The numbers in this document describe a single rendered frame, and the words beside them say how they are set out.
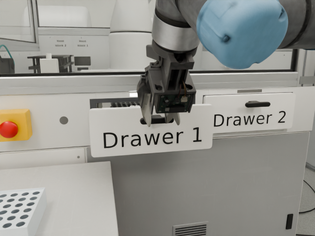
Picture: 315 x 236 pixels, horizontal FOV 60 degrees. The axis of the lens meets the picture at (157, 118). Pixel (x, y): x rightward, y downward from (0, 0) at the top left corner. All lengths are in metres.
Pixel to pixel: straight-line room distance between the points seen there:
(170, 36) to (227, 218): 0.72
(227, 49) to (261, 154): 0.69
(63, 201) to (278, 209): 0.73
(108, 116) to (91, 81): 0.15
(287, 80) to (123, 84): 0.50
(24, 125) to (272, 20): 0.60
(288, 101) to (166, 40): 0.59
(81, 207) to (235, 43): 0.43
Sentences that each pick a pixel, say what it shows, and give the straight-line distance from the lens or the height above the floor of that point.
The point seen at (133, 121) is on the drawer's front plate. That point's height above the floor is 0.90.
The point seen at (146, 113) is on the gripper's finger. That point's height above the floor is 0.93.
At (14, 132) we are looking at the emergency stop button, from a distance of 0.71.
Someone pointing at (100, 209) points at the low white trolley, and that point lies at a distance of 0.56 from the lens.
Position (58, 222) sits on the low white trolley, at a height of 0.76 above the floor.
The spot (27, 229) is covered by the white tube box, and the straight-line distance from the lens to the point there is 0.48.
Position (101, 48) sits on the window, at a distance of 0.75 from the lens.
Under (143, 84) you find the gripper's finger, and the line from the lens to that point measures 0.50.
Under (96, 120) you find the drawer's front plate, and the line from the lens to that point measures 0.61.
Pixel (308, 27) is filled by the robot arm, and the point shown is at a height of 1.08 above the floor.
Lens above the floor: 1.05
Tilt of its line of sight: 14 degrees down
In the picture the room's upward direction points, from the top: straight up
